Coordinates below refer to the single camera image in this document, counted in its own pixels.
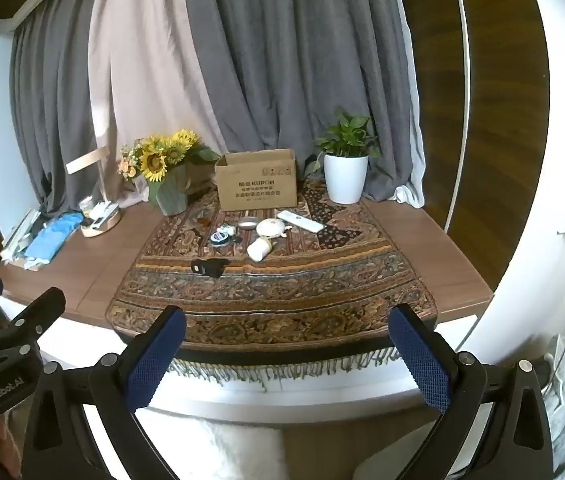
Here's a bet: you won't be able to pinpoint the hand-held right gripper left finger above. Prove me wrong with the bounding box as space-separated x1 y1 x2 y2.
21 305 188 480

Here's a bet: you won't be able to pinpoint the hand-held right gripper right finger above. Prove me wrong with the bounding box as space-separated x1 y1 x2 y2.
387 302 555 480

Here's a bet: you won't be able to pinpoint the black key holder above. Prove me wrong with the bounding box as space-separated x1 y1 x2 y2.
191 257 228 279

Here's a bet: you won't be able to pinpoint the white round case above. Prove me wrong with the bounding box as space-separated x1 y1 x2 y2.
256 218 290 239

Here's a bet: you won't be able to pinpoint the brown cardboard box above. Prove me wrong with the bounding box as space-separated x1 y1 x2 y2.
214 148 298 212

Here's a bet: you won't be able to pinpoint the white flat boxes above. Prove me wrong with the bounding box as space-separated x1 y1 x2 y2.
1 209 43 267

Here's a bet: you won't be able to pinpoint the blue cloth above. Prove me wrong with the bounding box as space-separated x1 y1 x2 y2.
25 211 86 263

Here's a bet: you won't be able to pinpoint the white desk lamp wooden base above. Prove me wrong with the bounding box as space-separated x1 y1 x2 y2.
65 105 124 239

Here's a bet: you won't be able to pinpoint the white fluffy cushion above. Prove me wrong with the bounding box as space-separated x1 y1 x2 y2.
197 417 283 480

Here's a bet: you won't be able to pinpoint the patterned fringed table rug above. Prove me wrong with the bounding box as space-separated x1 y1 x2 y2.
105 177 439 393

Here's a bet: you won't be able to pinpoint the white remote control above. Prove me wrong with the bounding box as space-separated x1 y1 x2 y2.
276 210 325 234

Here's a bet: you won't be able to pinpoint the sunflower bouquet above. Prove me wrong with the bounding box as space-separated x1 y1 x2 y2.
118 129 220 217

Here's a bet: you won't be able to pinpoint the narrow grey curtain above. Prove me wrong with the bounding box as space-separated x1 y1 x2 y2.
10 7 100 216

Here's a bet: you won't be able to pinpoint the white sheer curtain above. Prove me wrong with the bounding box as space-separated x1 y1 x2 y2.
393 0 428 209

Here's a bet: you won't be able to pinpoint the potted plant in white pot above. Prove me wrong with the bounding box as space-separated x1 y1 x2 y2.
303 108 382 205

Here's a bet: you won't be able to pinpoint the white thin pole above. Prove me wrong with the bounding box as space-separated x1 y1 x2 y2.
446 0 471 233

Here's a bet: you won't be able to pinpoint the beige curtain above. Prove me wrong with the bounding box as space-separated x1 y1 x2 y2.
87 0 228 208

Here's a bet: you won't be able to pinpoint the wide grey curtain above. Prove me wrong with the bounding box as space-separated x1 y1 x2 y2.
181 0 425 203

